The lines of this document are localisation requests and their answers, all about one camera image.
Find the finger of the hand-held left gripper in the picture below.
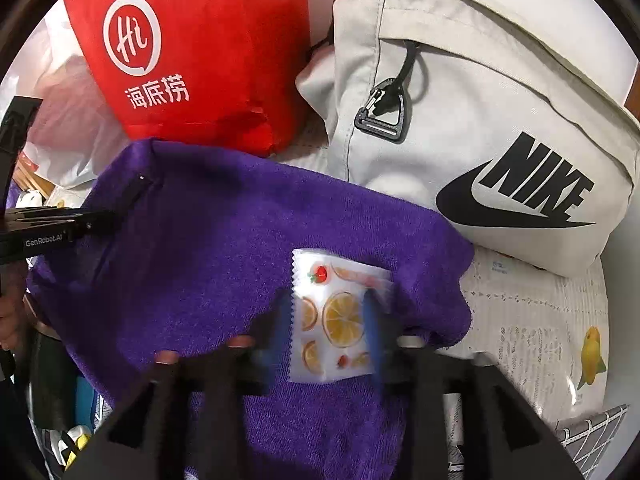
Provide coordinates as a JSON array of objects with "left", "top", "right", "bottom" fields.
[{"left": 5, "top": 209, "right": 127, "bottom": 241}]

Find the red paper bag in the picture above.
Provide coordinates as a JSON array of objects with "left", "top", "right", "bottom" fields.
[{"left": 62, "top": 0, "right": 311, "bottom": 158}]

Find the white plastic bag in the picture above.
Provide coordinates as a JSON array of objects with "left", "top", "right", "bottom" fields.
[{"left": 0, "top": 0, "right": 131, "bottom": 191}]

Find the person's left hand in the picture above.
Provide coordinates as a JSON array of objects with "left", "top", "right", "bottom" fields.
[{"left": 0, "top": 292, "right": 51, "bottom": 353}]

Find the beige shoulder bag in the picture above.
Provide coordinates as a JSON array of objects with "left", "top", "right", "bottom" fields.
[{"left": 295, "top": 0, "right": 640, "bottom": 278}]

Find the white lemon print bed sheet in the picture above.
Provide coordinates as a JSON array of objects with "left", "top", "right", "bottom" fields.
[{"left": 280, "top": 142, "right": 626, "bottom": 480}]

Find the wooden headboard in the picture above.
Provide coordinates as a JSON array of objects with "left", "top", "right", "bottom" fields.
[{"left": 12, "top": 160, "right": 55, "bottom": 206}]

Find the purple towel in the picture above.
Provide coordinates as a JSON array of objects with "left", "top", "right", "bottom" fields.
[{"left": 25, "top": 140, "right": 476, "bottom": 480}]

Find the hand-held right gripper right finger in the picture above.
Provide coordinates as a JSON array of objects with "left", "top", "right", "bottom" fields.
[{"left": 360, "top": 295, "right": 586, "bottom": 480}]

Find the fruit print packet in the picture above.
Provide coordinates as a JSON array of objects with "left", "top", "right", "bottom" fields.
[{"left": 289, "top": 247, "right": 396, "bottom": 386}]

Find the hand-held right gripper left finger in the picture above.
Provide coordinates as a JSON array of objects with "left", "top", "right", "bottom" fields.
[{"left": 75, "top": 292, "right": 293, "bottom": 480}]

